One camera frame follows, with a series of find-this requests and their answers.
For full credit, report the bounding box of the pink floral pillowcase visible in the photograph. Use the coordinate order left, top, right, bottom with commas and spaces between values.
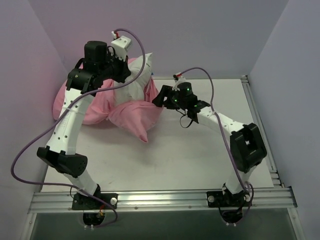
52, 74, 163, 144

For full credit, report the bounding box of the white pillow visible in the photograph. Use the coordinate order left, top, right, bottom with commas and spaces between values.
113, 52, 153, 106

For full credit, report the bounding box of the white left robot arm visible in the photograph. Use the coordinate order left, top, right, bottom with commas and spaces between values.
36, 37, 131, 210

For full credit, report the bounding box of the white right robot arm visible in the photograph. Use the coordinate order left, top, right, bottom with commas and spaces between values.
152, 82, 267, 207

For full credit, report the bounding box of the black short right cable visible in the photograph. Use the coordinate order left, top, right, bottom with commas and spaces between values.
179, 112, 195, 129

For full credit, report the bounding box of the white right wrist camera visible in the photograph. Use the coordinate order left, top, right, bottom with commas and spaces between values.
172, 73, 186, 91

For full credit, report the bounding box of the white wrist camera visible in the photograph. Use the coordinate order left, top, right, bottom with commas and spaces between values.
172, 73, 186, 91
110, 31, 132, 62

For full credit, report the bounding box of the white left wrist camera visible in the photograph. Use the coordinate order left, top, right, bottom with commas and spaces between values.
110, 31, 132, 62

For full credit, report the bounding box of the aluminium back rail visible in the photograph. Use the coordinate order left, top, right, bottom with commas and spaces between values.
152, 75, 249, 82

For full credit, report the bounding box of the aluminium rail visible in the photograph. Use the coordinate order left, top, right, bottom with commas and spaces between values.
241, 76, 286, 188
152, 75, 249, 82
28, 187, 297, 214

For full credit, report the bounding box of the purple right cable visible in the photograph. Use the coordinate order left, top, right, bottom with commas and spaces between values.
181, 67, 255, 216

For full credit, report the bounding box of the purple cable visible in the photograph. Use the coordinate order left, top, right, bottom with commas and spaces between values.
10, 28, 147, 228
181, 67, 255, 216

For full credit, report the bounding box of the aluminium right side rail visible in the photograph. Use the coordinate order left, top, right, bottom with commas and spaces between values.
241, 76, 286, 188

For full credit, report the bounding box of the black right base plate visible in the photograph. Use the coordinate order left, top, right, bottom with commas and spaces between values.
206, 189, 253, 225

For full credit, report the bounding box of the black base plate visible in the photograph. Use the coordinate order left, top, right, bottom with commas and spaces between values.
71, 190, 119, 228
206, 189, 253, 225

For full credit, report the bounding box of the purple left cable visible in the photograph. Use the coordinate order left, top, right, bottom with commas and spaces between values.
10, 28, 147, 228

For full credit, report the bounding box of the aluminium front rail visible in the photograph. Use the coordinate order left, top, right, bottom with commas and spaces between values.
28, 187, 297, 214

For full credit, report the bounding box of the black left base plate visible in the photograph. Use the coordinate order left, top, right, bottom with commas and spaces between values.
71, 190, 119, 228

